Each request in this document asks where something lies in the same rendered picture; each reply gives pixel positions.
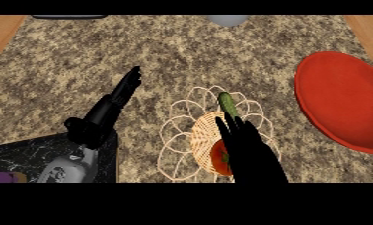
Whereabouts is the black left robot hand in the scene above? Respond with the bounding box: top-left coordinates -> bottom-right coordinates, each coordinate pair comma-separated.
63,65 -> 143,150

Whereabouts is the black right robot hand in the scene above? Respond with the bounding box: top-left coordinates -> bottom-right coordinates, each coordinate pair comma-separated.
213,112 -> 290,184

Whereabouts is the red tomato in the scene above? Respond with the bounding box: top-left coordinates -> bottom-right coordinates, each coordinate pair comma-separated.
208,138 -> 234,177

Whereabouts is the red bowl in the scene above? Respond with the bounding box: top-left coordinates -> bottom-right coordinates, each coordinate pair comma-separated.
295,50 -> 373,155

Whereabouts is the green cucumber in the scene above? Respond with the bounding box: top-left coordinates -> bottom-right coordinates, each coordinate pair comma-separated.
216,91 -> 240,120

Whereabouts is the black marble cutting board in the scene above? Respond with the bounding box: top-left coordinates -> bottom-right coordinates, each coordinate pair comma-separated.
0,129 -> 119,184

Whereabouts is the purple object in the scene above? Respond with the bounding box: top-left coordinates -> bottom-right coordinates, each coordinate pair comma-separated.
0,171 -> 28,184

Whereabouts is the dark grey flat appliance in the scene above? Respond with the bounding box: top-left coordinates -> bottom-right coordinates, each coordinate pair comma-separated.
31,14 -> 109,20

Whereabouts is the pale grey round object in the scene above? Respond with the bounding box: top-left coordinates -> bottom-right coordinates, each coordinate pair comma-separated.
205,14 -> 250,28

